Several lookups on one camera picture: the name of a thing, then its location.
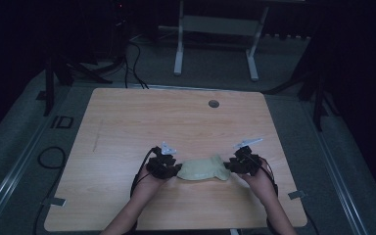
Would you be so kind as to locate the grey round table grommet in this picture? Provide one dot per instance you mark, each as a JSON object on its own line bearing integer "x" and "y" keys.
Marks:
{"x": 213, "y": 103}

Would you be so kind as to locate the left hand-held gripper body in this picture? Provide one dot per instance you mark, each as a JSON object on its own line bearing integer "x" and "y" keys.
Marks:
{"x": 161, "y": 164}

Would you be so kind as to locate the person's right hand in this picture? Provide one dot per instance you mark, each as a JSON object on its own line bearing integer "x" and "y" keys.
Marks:
{"x": 261, "y": 187}

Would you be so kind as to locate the grey tape strip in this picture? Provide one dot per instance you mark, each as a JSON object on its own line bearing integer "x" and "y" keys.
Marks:
{"x": 297, "y": 195}
{"x": 55, "y": 201}

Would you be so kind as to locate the white desk frame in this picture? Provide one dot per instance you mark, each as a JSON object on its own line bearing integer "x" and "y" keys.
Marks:
{"x": 178, "y": 49}

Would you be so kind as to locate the person's left hand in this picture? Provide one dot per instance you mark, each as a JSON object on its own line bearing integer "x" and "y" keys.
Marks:
{"x": 150, "y": 187}

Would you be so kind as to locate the black metal stand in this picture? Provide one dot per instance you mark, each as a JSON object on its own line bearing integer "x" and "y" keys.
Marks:
{"x": 318, "y": 104}
{"x": 49, "y": 88}

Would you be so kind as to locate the metal floor rail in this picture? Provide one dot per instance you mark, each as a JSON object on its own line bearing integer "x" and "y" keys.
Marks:
{"x": 9, "y": 181}
{"x": 341, "y": 186}

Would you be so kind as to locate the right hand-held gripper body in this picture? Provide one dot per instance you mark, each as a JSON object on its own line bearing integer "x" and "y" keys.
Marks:
{"x": 246, "y": 161}

